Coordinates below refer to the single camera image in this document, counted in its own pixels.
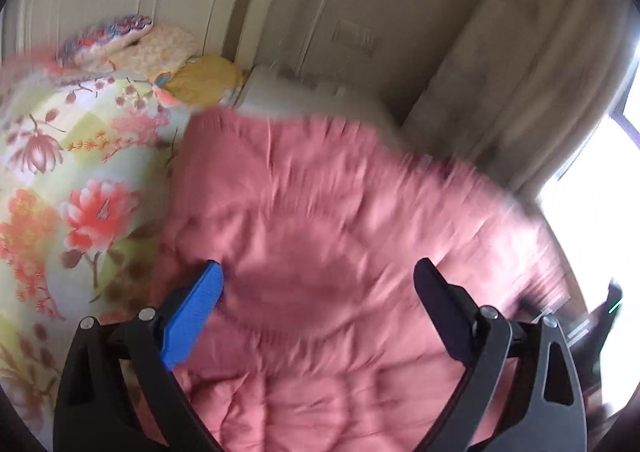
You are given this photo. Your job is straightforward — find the white nightstand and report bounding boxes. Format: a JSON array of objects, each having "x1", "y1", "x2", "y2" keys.
[{"x1": 234, "y1": 64, "x2": 407, "y2": 149}]

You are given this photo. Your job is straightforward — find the wall switch plate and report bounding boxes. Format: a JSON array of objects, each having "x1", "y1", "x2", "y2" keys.
[{"x1": 334, "y1": 20, "x2": 377, "y2": 53}]

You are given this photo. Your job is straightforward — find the window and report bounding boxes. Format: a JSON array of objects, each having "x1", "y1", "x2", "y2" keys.
[{"x1": 539, "y1": 96, "x2": 640, "y2": 285}]

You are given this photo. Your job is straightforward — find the pink quilted comforter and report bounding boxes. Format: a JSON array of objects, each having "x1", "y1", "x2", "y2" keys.
[{"x1": 149, "y1": 108, "x2": 576, "y2": 452}]

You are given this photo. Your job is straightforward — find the beige curtain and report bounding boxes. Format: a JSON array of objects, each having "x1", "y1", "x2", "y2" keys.
[{"x1": 402, "y1": 0, "x2": 640, "y2": 205}]

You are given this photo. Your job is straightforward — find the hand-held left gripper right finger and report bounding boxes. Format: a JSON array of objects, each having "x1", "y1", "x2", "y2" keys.
[{"x1": 413, "y1": 258, "x2": 587, "y2": 452}]

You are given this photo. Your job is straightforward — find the floral bed sheet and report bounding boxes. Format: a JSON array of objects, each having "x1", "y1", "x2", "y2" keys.
[{"x1": 0, "y1": 52, "x2": 193, "y2": 452}]

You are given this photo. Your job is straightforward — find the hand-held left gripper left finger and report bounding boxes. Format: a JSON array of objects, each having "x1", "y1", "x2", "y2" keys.
[{"x1": 54, "y1": 259, "x2": 225, "y2": 452}]

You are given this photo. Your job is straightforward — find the yellow pillow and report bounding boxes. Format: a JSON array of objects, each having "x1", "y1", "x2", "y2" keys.
[{"x1": 164, "y1": 56, "x2": 247, "y2": 108}]

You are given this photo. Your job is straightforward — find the cream floral pillow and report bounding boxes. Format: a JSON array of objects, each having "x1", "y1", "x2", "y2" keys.
[{"x1": 106, "y1": 26, "x2": 199, "y2": 83}]

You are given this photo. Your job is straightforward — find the patterned red blue pillow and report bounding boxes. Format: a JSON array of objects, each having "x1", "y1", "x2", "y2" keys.
[{"x1": 54, "y1": 14, "x2": 154, "y2": 71}]

